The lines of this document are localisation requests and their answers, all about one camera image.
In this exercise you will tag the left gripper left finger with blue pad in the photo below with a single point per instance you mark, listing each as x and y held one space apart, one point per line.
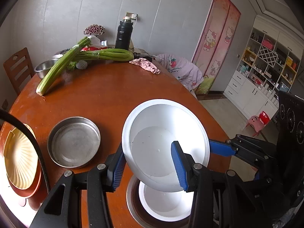
115 167

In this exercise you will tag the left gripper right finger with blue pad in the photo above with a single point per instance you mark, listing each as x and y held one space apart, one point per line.
183 163

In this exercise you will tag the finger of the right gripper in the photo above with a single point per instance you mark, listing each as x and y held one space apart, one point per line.
221 148

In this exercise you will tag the red noodle bowl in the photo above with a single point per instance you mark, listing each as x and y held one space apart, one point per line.
165 206
147 135

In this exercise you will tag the steel pan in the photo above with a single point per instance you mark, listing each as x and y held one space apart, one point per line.
73 142

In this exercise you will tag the steel mixing bowl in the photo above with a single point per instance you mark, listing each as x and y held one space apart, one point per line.
138 212

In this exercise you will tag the orange pig-shaped plate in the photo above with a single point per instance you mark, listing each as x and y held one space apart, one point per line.
32 188

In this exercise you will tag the yellow shell-shaped plate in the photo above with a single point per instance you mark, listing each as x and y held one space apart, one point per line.
20 159

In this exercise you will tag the pink child stool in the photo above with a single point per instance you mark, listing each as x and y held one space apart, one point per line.
258 122

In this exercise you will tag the lilac child's garment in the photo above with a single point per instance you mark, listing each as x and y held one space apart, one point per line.
187 73

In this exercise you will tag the white shelf cabinet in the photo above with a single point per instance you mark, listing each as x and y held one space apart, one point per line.
269 64

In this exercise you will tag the pink cloth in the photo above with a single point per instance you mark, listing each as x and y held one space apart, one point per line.
146 65

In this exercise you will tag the white foam-net fruit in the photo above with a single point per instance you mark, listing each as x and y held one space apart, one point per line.
81 65

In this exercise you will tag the celery bunch rear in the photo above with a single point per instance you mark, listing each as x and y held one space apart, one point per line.
111 54

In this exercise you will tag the celery bunch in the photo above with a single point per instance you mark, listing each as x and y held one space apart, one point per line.
111 54
60 65

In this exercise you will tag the celery bunch front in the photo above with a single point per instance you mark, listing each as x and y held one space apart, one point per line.
60 65

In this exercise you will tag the steel bowl at back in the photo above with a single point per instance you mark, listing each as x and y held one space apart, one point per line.
42 69

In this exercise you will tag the hello kitty pink curtain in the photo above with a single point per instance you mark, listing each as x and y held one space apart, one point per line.
215 40

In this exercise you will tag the black thermos bottle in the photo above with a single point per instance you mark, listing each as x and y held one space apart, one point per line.
124 32

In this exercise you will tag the brown wooden slat chair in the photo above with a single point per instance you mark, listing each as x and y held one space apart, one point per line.
18 67

